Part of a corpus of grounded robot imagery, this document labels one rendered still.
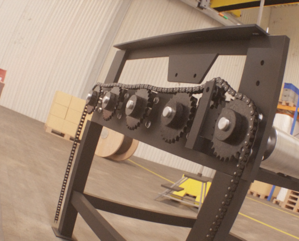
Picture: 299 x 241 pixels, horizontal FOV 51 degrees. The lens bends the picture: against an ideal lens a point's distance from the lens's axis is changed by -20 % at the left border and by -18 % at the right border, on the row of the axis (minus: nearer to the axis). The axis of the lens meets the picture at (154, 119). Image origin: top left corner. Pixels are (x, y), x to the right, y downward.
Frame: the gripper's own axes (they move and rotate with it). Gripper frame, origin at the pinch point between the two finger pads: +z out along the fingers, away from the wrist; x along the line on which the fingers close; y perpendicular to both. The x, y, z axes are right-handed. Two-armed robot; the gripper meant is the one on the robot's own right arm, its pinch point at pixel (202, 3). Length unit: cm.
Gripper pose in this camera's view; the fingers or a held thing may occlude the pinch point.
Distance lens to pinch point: 127.0
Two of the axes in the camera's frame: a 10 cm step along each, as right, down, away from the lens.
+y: -8.4, -3.1, -4.5
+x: 4.3, 1.1, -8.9
